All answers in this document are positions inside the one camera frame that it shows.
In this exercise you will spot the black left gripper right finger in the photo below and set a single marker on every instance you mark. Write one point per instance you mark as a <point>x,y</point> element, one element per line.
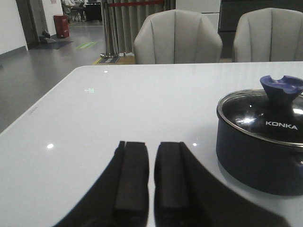
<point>188,195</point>

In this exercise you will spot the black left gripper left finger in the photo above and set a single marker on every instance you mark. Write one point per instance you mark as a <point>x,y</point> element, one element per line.
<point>120,196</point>

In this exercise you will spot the glass lid with blue knob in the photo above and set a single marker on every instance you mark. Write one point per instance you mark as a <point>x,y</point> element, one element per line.
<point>273,113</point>

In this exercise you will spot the dark blue saucepan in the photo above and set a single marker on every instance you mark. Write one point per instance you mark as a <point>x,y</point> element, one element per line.
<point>262,165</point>

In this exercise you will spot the grey upholstered chair left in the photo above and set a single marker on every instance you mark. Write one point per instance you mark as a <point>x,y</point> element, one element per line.
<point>176,37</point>

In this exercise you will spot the grey upholstered chair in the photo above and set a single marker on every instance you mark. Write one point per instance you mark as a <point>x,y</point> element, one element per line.
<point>269,34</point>
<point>176,37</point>

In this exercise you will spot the dark floor mat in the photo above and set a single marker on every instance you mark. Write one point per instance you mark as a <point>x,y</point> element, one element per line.
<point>56,45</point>

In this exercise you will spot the grey upholstered chair right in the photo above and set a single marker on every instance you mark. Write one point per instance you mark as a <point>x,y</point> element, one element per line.
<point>269,34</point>

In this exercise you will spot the red trash bin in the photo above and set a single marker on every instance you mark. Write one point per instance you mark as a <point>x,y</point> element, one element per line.
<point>61,26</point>

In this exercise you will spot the white drawer cabinet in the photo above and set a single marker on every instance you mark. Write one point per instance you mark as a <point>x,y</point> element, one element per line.
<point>210,8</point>

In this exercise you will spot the seated person in background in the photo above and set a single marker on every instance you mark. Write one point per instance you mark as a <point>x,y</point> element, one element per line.
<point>69,6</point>

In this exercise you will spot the chrome stanchion post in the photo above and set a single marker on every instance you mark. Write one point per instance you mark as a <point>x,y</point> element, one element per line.
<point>109,27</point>

